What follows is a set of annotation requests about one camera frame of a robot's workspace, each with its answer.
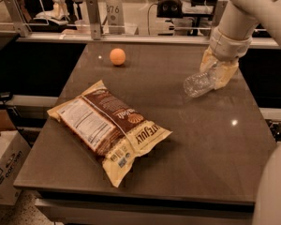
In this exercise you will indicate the black camera device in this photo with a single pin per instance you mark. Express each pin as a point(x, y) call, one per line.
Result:
point(169, 9)

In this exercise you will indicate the brown chip bag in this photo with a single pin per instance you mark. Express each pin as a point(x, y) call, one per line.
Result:
point(116, 133)

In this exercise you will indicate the white cardboard box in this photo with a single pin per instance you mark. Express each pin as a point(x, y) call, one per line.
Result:
point(14, 150)

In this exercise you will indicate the orange ball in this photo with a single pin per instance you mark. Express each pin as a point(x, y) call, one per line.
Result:
point(117, 56)

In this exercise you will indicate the grey metal bracket left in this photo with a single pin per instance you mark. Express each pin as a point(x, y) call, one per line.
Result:
point(19, 22)

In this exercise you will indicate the metal table rail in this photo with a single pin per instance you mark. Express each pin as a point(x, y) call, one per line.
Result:
point(83, 38)

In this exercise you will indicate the grey metal bracket middle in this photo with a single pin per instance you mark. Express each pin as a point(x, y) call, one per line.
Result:
point(94, 19)

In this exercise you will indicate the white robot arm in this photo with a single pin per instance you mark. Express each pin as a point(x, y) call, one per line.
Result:
point(239, 20)

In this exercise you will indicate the clear plastic water bottle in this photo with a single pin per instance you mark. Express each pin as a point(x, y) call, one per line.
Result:
point(199, 84)

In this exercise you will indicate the white numbered post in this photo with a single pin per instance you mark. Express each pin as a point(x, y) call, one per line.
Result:
point(115, 16)

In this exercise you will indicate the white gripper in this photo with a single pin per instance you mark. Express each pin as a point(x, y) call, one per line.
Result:
point(229, 46)

